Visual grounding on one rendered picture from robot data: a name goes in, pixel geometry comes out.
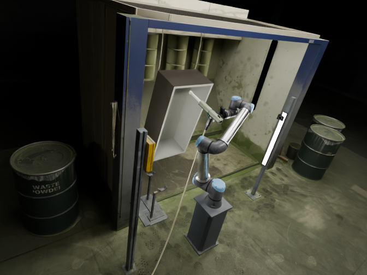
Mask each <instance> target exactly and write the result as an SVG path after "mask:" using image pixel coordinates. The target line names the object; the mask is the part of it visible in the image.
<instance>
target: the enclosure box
mask: <svg viewBox="0 0 367 275"><path fill-rule="evenodd" d="M212 87H213V83H212V82H211V81H210V80H209V79H208V78H207V77H205V76H204V75H203V74H202V73H201V72H200V71H199V70H196V69H185V70H158V72H157V76H156V81H155V85H154V88H153V92H152V97H151V101H150V105H149V110H148V113H147V117H146V121H145V125H144V128H145V129H146V130H147V135H148V136H149V137H150V138H151V139H152V140H153V141H154V142H155V143H156V145H155V153H154V158H153V161H156V160H160V159H163V158H167V157H171V156H174V155H177V154H180V153H184V152H185V151H186V149H187V146H188V144H189V142H190V139H191V137H192V134H193V132H194V130H195V127H196V125H197V123H198V120H199V118H200V115H201V113H202V110H203V109H202V108H201V107H200V106H199V105H198V104H199V102H198V101H197V100H196V99H195V98H194V97H193V96H192V95H191V94H189V91H192V92H193V94H194V95H196V96H197V97H198V98H199V99H200V100H201V101H202V100H203V101H204V102H205V103H206V101H207V99H208V96H209V94H210V91H211V89H212Z"/></svg>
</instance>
